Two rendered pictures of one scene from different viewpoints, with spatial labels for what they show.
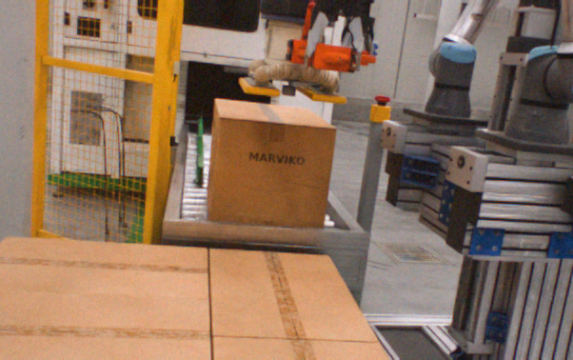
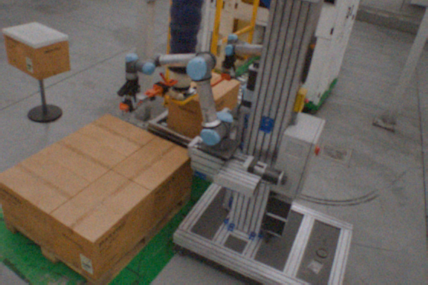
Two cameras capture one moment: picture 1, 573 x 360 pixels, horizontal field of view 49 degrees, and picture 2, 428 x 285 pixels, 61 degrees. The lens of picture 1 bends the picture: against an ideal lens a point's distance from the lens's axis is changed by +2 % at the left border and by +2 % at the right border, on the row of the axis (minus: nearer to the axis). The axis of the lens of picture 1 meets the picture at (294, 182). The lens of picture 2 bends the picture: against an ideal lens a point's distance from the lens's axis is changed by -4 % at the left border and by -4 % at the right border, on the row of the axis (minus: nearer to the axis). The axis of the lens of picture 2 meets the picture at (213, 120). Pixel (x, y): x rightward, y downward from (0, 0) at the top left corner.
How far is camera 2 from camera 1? 2.14 m
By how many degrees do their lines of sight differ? 38
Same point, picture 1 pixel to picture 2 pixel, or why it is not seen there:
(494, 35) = not seen: outside the picture
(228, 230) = (166, 131)
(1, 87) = (139, 50)
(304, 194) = (196, 126)
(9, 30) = (142, 32)
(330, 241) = not seen: hidden behind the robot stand
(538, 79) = not seen: hidden behind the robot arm
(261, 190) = (183, 120)
